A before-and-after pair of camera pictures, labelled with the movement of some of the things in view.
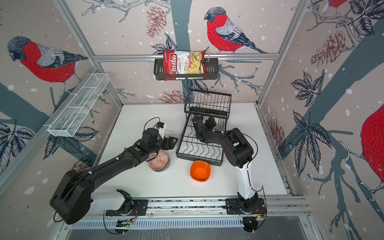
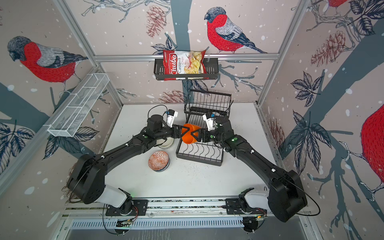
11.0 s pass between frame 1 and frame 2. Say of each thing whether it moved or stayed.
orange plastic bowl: moved
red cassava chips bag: stayed
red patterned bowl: stayed
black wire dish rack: stayed
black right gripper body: moved
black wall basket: stayed
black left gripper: moved
